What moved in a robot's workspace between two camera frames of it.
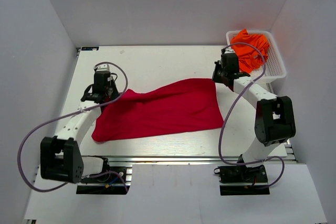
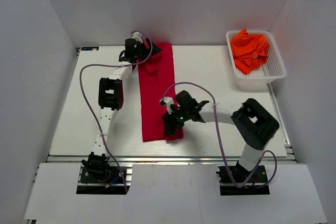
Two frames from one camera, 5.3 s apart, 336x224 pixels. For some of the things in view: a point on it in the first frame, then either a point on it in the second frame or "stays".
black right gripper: [215, 78] to [171, 123]
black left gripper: [116, 93] to [155, 49]
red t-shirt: [186, 106] to [157, 82]
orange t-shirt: [249, 59] stays
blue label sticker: [90, 48] stays
